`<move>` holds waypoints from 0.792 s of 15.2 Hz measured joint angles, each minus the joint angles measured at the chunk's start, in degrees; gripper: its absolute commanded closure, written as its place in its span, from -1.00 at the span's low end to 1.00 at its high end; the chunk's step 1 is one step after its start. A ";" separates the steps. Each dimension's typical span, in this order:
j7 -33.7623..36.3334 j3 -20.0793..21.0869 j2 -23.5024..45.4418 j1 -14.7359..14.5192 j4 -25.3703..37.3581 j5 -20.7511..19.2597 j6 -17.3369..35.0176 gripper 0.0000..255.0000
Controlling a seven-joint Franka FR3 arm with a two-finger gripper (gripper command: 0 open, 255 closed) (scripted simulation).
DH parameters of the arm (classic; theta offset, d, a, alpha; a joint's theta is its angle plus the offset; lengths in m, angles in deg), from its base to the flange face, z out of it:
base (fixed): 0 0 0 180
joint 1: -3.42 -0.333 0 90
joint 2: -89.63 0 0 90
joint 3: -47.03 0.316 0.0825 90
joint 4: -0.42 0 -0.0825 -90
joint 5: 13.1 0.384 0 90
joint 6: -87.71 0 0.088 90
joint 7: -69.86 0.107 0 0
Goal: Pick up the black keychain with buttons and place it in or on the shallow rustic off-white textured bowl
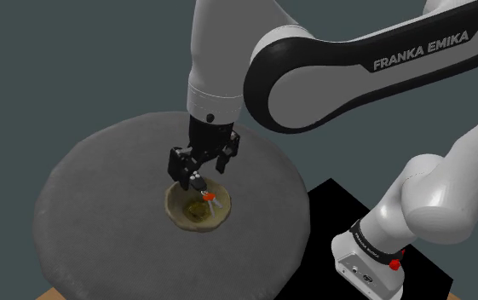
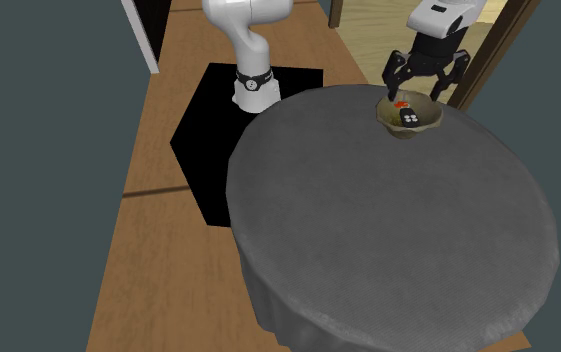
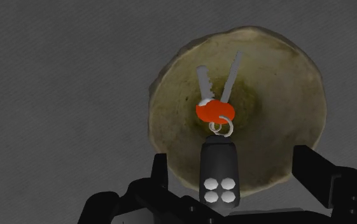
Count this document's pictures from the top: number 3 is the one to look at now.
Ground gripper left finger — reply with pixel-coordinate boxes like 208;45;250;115
77;153;225;224

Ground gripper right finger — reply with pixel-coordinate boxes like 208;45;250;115
291;144;357;224

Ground keys with black remote fob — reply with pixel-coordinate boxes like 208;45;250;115
195;50;244;210

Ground beige round bowl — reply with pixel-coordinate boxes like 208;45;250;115
147;25;328;199

